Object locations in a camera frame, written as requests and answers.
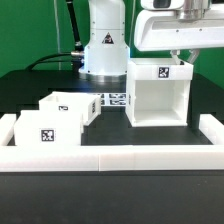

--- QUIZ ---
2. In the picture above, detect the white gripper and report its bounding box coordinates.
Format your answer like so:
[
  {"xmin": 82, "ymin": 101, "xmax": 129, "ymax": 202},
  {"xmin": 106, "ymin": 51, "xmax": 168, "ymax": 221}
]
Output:
[{"xmin": 134, "ymin": 9, "xmax": 224, "ymax": 65}]

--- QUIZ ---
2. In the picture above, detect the white drawer cabinet box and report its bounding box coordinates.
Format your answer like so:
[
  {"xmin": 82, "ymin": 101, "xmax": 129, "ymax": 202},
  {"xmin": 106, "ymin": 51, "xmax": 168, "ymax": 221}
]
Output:
[{"xmin": 125, "ymin": 58, "xmax": 193, "ymax": 127}]

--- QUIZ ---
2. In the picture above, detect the white drawer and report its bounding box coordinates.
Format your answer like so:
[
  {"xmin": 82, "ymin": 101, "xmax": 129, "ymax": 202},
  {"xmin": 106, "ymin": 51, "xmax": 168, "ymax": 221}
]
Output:
[
  {"xmin": 39, "ymin": 91, "xmax": 101, "ymax": 126},
  {"xmin": 14, "ymin": 110, "xmax": 83, "ymax": 146}
]

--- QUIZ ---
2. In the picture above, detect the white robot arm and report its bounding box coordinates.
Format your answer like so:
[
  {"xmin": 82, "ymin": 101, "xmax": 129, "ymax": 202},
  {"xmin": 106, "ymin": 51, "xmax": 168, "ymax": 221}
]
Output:
[{"xmin": 79, "ymin": 0, "xmax": 224, "ymax": 82}]

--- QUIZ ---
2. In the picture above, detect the white right fence block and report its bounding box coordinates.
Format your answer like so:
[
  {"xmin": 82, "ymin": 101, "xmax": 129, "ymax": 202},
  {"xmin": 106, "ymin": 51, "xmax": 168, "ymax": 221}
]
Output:
[{"xmin": 199, "ymin": 114, "xmax": 224, "ymax": 145}]

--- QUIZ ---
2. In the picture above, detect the white fence block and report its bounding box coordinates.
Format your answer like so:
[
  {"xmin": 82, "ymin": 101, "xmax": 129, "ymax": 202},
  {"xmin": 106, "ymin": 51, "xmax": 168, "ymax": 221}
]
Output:
[
  {"xmin": 0, "ymin": 114, "xmax": 16, "ymax": 146},
  {"xmin": 199, "ymin": 114, "xmax": 224, "ymax": 145}
]

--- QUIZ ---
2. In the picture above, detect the white marker sheet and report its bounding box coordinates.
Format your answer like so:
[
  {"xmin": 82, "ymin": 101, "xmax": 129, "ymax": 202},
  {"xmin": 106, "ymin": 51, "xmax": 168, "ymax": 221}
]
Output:
[{"xmin": 96, "ymin": 93, "xmax": 126, "ymax": 107}]

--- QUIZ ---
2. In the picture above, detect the white left fence block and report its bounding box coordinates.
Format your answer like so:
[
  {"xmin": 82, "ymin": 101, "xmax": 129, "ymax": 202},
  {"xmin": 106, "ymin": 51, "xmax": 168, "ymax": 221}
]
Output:
[{"xmin": 0, "ymin": 114, "xmax": 16, "ymax": 146}]

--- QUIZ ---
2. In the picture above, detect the black hose cable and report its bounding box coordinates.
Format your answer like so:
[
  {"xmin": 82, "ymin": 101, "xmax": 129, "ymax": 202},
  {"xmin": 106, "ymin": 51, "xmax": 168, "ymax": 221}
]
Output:
[{"xmin": 25, "ymin": 0, "xmax": 85, "ymax": 71}]

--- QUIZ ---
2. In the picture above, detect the grey thin cable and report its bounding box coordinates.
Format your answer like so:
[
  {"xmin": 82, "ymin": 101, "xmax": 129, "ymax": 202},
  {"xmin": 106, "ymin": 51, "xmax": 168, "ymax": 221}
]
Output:
[{"xmin": 53, "ymin": 0, "xmax": 62, "ymax": 71}]

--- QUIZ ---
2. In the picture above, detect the white front fence wall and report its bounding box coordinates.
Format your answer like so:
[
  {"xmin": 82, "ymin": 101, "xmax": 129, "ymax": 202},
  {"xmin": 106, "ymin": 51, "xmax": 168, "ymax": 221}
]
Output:
[{"xmin": 0, "ymin": 145, "xmax": 224, "ymax": 172}]

